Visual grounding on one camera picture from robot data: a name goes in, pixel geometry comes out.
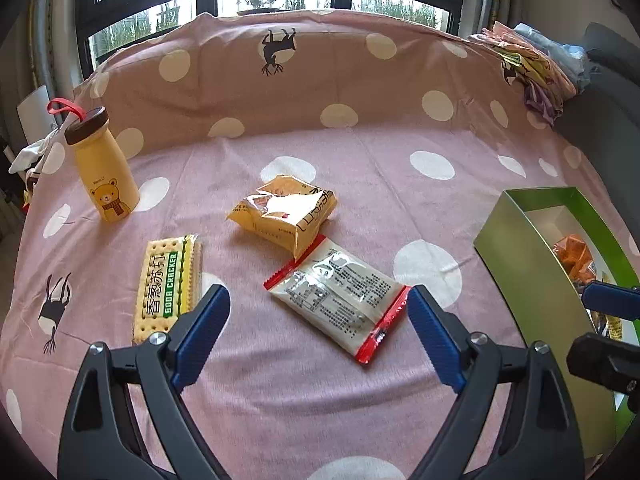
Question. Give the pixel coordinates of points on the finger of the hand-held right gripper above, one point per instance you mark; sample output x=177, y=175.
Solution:
x=612, y=300
x=600, y=360

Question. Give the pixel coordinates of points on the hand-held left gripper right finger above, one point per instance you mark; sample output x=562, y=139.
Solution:
x=437, y=340

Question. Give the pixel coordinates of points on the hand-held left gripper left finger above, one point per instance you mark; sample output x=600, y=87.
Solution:
x=197, y=335

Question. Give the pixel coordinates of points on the orange snack packet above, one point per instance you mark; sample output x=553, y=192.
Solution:
x=575, y=260

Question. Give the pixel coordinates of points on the green cardboard box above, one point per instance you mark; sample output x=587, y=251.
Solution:
x=530, y=280

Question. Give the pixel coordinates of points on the white snack packet red ends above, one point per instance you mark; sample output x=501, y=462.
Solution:
x=335, y=292

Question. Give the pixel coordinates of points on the soda cracker pack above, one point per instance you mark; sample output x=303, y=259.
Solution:
x=162, y=285

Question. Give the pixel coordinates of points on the puffy yellow snack packet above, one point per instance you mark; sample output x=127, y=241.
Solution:
x=280, y=215

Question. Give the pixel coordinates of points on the yellow bear print bottle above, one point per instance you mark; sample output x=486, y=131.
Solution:
x=105, y=180

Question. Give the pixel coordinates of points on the grey sofa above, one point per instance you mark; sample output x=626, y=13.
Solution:
x=610, y=100

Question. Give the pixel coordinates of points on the pink dotted deer print sheet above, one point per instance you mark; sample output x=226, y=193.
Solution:
x=310, y=135

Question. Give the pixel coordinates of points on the white cloth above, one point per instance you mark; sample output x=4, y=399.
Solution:
x=35, y=152

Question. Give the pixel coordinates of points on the pile of folded clothes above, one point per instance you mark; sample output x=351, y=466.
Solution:
x=530, y=67

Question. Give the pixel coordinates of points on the white panel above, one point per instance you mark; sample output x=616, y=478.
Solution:
x=37, y=110

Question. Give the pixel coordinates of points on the black frame window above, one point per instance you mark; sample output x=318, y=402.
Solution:
x=200, y=5

